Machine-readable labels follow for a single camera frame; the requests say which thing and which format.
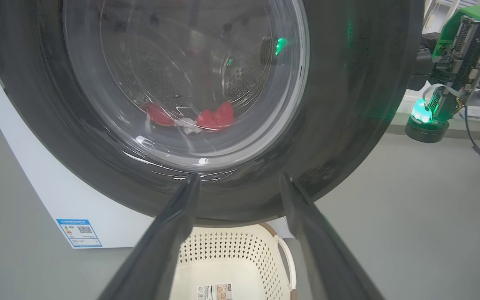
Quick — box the printed label in basket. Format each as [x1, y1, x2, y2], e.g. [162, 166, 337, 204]
[196, 283, 234, 300]

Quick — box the cream perforated laundry basket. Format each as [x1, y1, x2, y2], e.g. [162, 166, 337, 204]
[169, 223, 298, 300]

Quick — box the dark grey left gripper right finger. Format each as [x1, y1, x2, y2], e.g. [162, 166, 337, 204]
[280, 173, 385, 300]

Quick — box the blue energy label sticker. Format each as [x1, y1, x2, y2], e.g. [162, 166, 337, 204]
[56, 219, 102, 248]

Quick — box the white front-load washing machine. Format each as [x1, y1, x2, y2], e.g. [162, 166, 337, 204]
[0, 21, 295, 249]

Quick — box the red garment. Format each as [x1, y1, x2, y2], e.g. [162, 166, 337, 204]
[142, 101, 235, 132]

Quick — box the dark round washing machine door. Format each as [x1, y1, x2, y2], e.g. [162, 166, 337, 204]
[0, 0, 426, 228]

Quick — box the perforated steel washer drum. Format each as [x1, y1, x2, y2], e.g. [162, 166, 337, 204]
[98, 0, 290, 138]

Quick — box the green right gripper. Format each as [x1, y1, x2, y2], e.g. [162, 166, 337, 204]
[407, 6, 480, 125]

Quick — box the flat grey ribbon cable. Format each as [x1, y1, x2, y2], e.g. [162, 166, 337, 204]
[422, 82, 468, 110]

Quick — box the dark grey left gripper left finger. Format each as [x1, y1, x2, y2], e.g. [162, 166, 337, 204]
[98, 173, 202, 300]

